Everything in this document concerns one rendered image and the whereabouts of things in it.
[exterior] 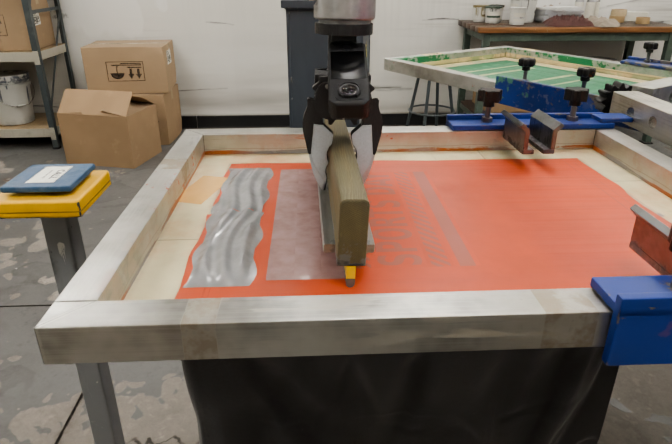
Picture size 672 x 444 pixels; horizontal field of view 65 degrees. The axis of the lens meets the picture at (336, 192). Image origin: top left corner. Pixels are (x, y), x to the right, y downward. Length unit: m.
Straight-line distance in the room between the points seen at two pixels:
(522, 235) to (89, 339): 0.50
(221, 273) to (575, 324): 0.35
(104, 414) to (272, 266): 0.61
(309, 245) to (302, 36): 0.65
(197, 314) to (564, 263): 0.41
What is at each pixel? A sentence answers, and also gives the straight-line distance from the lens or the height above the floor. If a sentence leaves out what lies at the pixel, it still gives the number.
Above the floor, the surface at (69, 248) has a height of 0.85.
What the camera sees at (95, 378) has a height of 0.59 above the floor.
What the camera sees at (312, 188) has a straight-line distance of 0.80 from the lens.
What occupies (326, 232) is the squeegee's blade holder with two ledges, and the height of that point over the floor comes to 0.99.
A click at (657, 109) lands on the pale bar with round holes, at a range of 1.06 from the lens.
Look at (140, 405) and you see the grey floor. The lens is 1.89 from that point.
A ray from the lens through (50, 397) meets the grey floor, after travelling 2.03.
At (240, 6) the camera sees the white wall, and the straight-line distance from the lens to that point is 4.50.
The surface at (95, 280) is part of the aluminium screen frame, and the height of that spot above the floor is 0.99.
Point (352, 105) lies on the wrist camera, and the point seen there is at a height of 1.12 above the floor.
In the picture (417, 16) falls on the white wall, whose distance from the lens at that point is 4.56.
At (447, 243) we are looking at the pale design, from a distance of 0.66.
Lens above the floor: 1.26
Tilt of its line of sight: 23 degrees down
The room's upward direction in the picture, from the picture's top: straight up
